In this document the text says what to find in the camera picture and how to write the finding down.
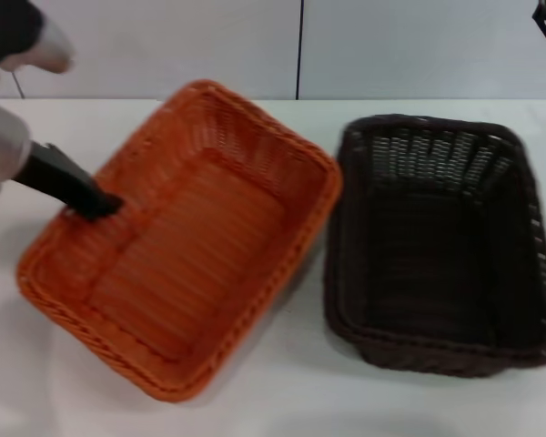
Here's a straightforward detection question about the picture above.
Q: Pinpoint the dark brown woven basket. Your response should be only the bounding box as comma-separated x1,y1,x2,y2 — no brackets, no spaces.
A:
322,113,546,379

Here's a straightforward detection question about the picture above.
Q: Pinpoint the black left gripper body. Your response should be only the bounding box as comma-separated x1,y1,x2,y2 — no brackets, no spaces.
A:
13,142,97,209

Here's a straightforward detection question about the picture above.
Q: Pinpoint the orange woven basket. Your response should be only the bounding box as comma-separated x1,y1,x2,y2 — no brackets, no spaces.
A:
15,79,345,404

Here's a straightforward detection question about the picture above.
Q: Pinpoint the black cloth sleeve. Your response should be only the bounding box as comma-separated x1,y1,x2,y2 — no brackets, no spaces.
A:
0,0,46,66

